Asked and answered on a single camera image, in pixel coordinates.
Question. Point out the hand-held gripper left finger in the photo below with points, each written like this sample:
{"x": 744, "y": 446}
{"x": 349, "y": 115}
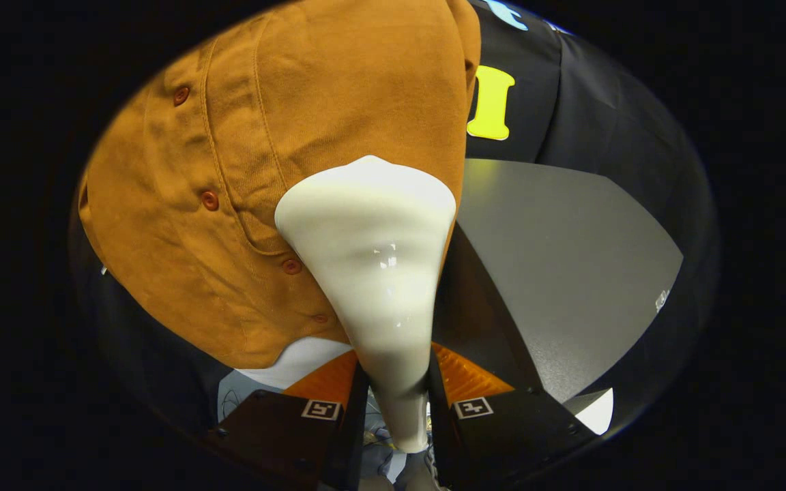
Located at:
{"x": 352, "y": 450}

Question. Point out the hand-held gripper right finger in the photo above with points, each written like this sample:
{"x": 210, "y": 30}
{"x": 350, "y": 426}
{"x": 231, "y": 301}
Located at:
{"x": 442, "y": 443}

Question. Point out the white garment steamer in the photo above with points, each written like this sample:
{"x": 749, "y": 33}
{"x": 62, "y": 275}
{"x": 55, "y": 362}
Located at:
{"x": 372, "y": 273}

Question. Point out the orange-brown button shirt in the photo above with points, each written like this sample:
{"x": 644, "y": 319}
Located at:
{"x": 161, "y": 259}

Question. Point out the white mannequin torso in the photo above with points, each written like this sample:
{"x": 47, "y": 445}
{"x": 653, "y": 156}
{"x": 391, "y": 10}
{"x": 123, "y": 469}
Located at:
{"x": 297, "y": 365}

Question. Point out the black backdrop cloth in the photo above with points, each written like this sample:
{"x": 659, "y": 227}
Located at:
{"x": 604, "y": 123}

